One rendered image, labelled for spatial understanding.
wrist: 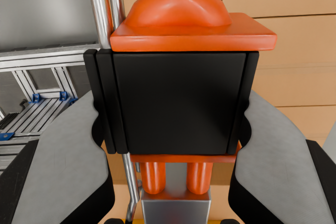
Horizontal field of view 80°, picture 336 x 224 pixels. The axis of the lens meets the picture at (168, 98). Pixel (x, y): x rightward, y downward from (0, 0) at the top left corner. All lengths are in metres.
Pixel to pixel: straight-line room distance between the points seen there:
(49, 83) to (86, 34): 0.39
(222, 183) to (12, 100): 1.50
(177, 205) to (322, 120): 1.09
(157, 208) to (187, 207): 0.03
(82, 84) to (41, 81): 0.25
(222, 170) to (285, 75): 0.62
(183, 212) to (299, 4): 0.80
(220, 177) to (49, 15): 1.36
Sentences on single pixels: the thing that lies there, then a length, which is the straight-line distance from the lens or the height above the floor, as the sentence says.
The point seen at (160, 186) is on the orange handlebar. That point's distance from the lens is 0.19.
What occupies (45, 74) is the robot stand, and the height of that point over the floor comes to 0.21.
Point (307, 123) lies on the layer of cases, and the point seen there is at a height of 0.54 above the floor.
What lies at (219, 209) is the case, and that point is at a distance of 0.52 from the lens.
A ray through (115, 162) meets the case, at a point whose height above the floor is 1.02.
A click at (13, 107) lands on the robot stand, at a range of 1.74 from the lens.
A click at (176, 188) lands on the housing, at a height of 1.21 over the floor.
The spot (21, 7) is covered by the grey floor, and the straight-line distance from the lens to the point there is 1.61.
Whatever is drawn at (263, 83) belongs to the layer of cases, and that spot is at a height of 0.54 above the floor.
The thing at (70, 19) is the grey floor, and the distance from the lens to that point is 1.48.
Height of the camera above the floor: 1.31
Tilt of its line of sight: 57 degrees down
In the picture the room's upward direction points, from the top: 178 degrees counter-clockwise
